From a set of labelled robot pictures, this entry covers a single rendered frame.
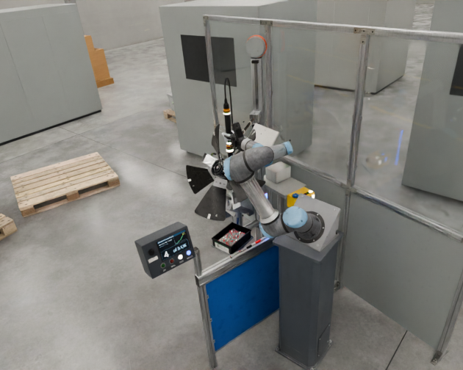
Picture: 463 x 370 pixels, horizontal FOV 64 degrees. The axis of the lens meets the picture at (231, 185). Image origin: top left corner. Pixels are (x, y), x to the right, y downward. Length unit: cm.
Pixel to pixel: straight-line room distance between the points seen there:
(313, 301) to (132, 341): 147
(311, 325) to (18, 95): 642
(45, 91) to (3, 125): 96
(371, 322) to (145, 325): 175
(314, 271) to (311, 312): 33
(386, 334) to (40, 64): 679
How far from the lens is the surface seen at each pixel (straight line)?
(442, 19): 424
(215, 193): 257
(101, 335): 329
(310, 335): 260
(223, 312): 258
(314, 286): 228
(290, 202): 250
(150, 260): 193
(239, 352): 295
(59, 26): 789
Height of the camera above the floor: 239
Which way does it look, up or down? 30 degrees down
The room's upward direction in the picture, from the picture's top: 5 degrees counter-clockwise
